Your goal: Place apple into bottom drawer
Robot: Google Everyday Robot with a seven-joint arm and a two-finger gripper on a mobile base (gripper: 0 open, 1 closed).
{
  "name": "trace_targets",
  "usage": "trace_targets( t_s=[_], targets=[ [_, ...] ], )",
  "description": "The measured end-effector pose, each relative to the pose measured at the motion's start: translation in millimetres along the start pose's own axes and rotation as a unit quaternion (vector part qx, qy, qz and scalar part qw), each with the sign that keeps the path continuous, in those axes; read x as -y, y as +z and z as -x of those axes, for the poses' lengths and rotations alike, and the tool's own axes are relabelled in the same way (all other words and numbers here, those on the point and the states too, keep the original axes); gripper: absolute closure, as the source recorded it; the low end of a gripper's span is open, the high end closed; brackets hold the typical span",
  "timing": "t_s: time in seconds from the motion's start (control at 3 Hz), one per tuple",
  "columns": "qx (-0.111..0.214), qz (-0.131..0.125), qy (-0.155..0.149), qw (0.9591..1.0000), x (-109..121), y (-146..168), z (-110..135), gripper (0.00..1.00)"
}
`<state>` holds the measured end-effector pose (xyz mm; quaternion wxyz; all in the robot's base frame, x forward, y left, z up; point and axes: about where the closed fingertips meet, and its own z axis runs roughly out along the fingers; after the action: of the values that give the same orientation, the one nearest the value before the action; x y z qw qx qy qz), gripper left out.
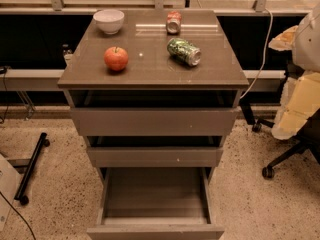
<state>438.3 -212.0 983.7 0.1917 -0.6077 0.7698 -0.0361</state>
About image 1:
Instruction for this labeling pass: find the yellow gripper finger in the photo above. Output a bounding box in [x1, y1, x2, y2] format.
[268, 25, 298, 51]
[271, 71, 320, 140]

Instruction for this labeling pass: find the red apple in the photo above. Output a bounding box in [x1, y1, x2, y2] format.
[104, 47, 129, 71]

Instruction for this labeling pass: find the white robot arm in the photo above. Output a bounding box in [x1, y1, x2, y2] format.
[268, 4, 320, 140]

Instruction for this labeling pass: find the top drawer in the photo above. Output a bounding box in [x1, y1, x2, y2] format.
[71, 108, 238, 137]

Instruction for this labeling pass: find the drawer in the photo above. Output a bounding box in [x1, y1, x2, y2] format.
[71, 108, 238, 137]
[87, 147, 223, 167]
[87, 167, 224, 240]

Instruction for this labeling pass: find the grey drawer cabinet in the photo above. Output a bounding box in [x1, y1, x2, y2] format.
[57, 9, 250, 240]

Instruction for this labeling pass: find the bottom drawer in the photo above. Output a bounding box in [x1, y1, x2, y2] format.
[87, 167, 224, 240]

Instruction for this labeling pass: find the middle drawer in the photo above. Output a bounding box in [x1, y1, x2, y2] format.
[87, 147, 223, 167]

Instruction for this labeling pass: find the black office chair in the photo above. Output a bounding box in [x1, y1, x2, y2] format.
[240, 99, 320, 179]

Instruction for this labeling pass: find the green soda can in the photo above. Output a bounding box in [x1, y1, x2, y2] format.
[167, 38, 201, 67]

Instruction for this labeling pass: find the red soda can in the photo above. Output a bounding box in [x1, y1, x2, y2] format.
[166, 11, 182, 34]

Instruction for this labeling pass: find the white ceramic bowl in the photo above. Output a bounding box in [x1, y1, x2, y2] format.
[93, 9, 125, 34]

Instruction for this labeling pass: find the small clear bottle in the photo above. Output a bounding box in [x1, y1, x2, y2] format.
[62, 44, 73, 64]

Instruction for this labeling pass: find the black wheeled stand leg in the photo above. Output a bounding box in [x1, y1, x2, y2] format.
[14, 132, 50, 206]

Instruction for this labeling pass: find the white panel on floor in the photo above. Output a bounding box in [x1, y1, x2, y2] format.
[0, 155, 20, 232]

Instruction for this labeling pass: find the white cable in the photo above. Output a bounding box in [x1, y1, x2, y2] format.
[239, 9, 274, 100]

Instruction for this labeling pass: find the black floor cable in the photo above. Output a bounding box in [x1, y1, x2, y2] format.
[0, 191, 37, 240]

